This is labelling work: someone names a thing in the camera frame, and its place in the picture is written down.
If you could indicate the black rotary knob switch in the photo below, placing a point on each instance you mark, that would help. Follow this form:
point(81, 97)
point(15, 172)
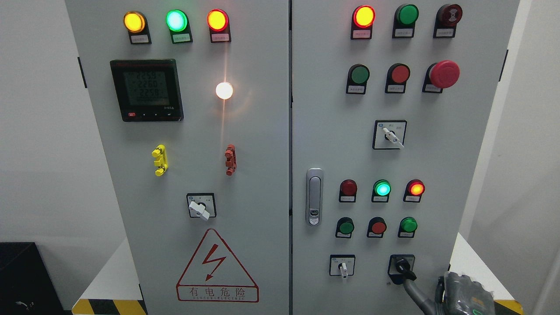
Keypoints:
point(401, 268)

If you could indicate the red terminal block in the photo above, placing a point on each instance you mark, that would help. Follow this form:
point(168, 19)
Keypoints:
point(231, 162)

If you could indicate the dark red indicator lower left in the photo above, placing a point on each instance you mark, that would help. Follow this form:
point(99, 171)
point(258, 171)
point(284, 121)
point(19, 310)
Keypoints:
point(348, 191)

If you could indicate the white lit indicator lamp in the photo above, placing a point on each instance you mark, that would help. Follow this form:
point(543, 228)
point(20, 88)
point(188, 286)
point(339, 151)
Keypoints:
point(224, 90)

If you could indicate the green push button lower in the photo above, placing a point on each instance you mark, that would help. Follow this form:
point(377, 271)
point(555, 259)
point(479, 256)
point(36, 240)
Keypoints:
point(344, 228)

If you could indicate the green push button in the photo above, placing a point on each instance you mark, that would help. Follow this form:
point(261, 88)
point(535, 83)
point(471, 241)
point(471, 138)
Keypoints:
point(357, 78)
point(344, 228)

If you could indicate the green lit indicator lower middle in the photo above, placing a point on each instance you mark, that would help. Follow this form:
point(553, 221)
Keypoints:
point(381, 191)

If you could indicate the left grey cabinet door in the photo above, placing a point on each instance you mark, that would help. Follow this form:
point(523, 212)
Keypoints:
point(252, 205)

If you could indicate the grey cabinet door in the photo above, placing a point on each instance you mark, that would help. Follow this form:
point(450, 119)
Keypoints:
point(334, 131)
point(252, 205)

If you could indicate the green push button upper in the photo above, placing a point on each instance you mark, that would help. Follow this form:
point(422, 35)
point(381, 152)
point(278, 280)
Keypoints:
point(357, 78)

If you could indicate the red push button lower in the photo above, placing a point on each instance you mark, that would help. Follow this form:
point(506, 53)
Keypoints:
point(376, 227)

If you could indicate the red push button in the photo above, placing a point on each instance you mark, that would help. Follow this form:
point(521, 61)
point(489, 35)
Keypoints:
point(376, 227)
point(397, 76)

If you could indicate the yellow terminal block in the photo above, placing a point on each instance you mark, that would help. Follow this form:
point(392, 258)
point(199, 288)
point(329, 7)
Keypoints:
point(160, 160)

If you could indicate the right grey cabinet door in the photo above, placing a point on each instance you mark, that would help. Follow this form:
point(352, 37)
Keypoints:
point(334, 131)

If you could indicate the red electrical hazard warning sticker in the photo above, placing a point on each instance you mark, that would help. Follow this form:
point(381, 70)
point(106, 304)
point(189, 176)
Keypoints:
point(215, 274)

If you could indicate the red indicator lower right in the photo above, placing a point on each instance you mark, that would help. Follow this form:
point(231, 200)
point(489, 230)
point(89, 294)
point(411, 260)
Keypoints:
point(414, 190)

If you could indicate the red push button upper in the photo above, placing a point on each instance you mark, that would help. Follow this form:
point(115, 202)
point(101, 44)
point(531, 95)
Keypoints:
point(397, 76)

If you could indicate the green indicator light bottom right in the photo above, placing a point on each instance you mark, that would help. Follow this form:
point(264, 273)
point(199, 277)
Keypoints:
point(407, 227)

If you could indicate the green indicator light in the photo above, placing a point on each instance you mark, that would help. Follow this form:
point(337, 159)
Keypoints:
point(407, 227)
point(404, 21)
point(179, 26)

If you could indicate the black digital power meter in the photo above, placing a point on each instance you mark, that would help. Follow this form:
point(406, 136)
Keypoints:
point(147, 90)

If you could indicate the red indicator light top left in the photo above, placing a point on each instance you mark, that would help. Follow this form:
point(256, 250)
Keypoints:
point(219, 28)

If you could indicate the red lit indicator top right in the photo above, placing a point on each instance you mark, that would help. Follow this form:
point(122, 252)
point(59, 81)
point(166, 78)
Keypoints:
point(362, 22)

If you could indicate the green indicator light top left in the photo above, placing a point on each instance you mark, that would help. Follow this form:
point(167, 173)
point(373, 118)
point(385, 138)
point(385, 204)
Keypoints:
point(179, 26)

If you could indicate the red emergency stop button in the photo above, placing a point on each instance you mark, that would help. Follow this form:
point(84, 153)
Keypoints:
point(441, 75)

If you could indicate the green indicator light top right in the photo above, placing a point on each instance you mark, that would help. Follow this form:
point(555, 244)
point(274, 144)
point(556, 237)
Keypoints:
point(404, 21)

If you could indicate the yellow indicator light top left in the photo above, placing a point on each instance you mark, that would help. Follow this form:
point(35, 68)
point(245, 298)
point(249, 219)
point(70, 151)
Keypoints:
point(137, 28)

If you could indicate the white platform with hazard stripes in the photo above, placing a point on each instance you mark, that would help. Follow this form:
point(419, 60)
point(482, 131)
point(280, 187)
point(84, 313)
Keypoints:
point(116, 291)

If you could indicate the black box bottom left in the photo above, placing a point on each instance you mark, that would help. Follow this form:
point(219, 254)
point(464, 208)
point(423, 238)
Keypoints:
point(25, 286)

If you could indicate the silver cabinet door handle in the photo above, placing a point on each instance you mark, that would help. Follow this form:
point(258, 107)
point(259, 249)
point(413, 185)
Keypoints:
point(314, 189)

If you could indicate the white selector switch left door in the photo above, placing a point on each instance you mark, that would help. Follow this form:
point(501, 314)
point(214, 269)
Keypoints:
point(201, 205)

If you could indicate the white selector switch upper right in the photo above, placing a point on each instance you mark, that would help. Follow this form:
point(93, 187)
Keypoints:
point(389, 134)

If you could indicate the white selector switch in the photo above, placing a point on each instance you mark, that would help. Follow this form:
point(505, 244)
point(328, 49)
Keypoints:
point(342, 265)
point(389, 134)

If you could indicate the white selector switch bottom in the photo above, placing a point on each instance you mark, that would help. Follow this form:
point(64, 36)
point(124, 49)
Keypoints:
point(342, 265)

